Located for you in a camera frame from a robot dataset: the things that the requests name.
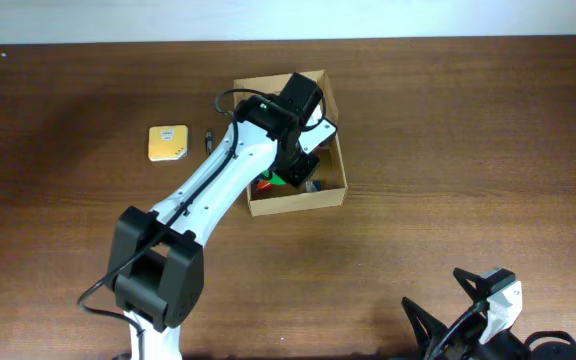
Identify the orange black stapler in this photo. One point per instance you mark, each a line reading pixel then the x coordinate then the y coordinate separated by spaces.
pixel 263 185

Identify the blue white staples box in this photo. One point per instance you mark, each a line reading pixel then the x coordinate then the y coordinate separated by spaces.
pixel 313 186

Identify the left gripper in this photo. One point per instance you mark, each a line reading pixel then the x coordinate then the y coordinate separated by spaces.
pixel 298 170

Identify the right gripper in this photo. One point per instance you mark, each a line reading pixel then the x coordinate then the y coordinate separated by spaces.
pixel 454 317

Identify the brown cardboard box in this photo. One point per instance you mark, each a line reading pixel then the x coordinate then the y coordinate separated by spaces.
pixel 331 172

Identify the yellow sticky note pad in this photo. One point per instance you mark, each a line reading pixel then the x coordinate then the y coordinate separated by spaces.
pixel 167 143

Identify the green tape roll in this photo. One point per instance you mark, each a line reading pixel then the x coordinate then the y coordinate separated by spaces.
pixel 270 177

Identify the black pen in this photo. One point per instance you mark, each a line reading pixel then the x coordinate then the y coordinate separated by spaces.
pixel 209 142

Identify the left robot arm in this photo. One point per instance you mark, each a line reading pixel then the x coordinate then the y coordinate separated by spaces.
pixel 156 265

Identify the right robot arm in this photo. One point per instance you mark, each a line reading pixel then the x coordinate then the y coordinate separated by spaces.
pixel 539 345

